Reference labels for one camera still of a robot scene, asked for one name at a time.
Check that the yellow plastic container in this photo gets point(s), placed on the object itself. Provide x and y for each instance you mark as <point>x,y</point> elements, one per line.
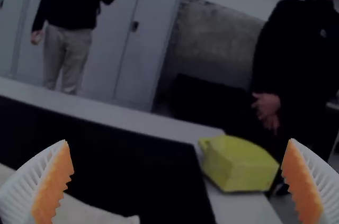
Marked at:
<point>238,165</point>

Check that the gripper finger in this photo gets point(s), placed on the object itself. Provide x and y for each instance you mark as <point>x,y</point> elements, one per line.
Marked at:
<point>310,181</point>
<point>31,189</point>

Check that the grey cupboard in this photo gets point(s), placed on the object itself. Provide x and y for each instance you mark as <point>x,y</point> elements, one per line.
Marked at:
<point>148,49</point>

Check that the black mat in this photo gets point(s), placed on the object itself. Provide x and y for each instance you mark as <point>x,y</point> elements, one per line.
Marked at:
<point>119,160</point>

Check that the pale towel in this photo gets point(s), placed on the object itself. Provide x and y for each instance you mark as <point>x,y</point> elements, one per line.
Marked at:
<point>92,210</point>

